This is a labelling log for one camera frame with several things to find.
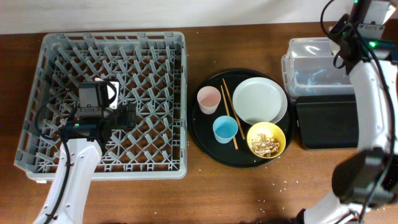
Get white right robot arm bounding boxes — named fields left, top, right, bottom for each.
left=294, top=0, right=397, bottom=223

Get round black tray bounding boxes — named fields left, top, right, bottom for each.
left=187, top=68, right=295, bottom=169

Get wooden chopstick right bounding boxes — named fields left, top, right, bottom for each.
left=222, top=78, right=246, bottom=140

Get black rectangular bin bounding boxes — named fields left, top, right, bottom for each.
left=295, top=95, right=359, bottom=150

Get yellow bowl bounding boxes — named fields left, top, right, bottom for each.
left=246, top=122, right=287, bottom=159

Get pink cup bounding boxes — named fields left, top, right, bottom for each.
left=197, top=86, right=221, bottom=114

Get clear plastic waste bin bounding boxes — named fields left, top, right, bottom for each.
left=281, top=37, right=354, bottom=101

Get food scraps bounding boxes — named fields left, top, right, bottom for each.
left=249, top=133, right=280, bottom=157

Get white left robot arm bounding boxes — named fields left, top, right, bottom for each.
left=34, top=103, right=136, bottom=223

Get grey plastic dishwasher rack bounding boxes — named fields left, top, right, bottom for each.
left=14, top=32, right=187, bottom=182

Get white plate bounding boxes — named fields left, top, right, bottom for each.
left=233, top=77, right=288, bottom=125

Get wooden chopstick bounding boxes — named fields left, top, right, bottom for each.
left=220, top=85, right=239, bottom=150
left=222, top=78, right=246, bottom=140

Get wooden chopstick left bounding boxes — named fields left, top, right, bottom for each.
left=220, top=85, right=239, bottom=150

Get blue cup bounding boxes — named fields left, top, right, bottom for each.
left=213, top=116, right=238, bottom=144

